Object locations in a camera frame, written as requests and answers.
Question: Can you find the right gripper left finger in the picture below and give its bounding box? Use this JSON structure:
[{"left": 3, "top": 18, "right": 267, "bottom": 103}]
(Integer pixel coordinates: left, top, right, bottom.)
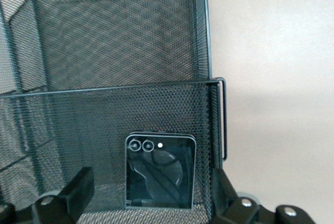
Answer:
[{"left": 30, "top": 166, "right": 95, "bottom": 224}]

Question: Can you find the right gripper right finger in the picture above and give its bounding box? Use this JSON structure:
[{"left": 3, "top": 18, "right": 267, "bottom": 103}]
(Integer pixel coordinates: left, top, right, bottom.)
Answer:
[{"left": 210, "top": 167, "right": 262, "bottom": 224}]

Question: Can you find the small black flip phone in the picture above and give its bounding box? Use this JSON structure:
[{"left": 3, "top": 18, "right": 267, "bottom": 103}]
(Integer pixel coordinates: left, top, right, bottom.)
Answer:
[{"left": 124, "top": 131, "right": 197, "bottom": 210}]

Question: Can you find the black mesh two-tier tray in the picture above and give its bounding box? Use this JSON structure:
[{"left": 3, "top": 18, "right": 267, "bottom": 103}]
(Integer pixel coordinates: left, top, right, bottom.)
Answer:
[{"left": 0, "top": 0, "right": 228, "bottom": 224}]

